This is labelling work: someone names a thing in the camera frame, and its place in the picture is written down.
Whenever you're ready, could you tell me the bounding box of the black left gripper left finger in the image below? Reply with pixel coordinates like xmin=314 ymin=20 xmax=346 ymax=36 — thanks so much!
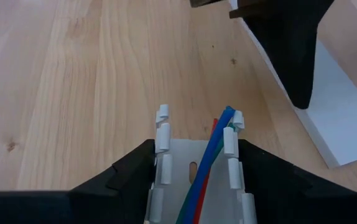
xmin=0 ymin=138 xmax=157 ymax=224

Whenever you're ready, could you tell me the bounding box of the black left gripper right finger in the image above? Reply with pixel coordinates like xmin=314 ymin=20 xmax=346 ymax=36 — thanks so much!
xmin=237 ymin=138 xmax=357 ymax=224

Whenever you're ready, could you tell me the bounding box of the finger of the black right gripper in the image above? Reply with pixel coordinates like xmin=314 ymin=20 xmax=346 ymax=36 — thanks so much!
xmin=229 ymin=0 xmax=335 ymax=110

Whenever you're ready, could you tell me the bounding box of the white raceway cover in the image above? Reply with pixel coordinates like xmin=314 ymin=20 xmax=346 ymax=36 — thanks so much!
xmin=228 ymin=0 xmax=357 ymax=169

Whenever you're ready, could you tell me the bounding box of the red cable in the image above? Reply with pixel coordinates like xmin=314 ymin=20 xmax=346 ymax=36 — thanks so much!
xmin=192 ymin=118 xmax=220 ymax=224

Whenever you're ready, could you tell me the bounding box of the blue cable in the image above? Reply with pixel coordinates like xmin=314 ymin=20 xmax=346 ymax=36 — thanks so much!
xmin=178 ymin=105 xmax=237 ymax=224

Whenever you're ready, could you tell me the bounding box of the green cable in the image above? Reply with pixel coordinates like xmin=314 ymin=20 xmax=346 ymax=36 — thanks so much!
xmin=175 ymin=123 xmax=236 ymax=224

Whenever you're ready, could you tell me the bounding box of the white slotted cable raceway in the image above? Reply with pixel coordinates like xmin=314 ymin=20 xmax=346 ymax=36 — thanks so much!
xmin=144 ymin=104 xmax=259 ymax=224

